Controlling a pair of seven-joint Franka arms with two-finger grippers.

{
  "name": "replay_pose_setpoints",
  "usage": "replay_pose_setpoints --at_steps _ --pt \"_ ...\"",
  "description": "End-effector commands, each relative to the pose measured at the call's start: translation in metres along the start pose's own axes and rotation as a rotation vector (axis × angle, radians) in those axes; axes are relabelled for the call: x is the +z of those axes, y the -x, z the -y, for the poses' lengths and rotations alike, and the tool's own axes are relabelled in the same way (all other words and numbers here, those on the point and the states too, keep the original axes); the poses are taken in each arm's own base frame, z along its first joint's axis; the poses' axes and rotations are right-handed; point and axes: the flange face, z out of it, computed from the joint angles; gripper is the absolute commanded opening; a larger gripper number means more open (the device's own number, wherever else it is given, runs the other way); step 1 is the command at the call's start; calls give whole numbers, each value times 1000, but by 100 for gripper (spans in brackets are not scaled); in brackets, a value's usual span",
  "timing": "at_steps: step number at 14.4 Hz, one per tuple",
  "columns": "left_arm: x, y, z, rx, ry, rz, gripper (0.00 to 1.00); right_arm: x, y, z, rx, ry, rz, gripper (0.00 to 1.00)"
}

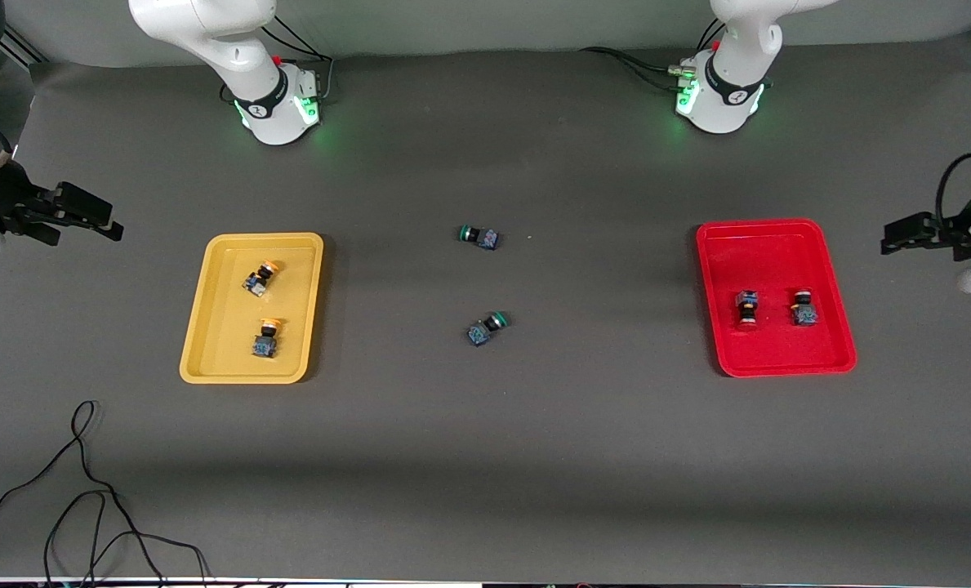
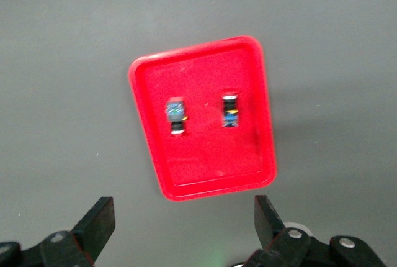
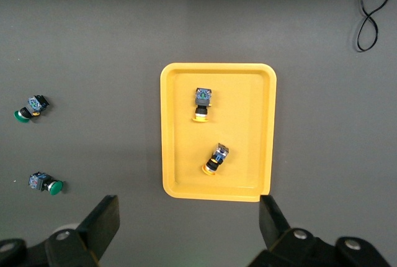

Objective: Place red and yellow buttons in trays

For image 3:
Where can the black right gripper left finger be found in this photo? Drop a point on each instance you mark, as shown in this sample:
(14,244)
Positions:
(96,229)

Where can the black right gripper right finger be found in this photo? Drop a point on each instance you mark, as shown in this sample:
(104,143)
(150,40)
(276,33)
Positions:
(274,226)

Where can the yellow mushroom push button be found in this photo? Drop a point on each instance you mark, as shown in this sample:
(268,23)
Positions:
(202,102)
(216,159)

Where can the green mushroom push button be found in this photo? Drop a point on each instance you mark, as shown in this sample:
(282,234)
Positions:
(34,107)
(43,183)

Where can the yellow plastic tray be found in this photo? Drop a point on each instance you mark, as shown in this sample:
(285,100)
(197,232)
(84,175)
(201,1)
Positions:
(242,130)

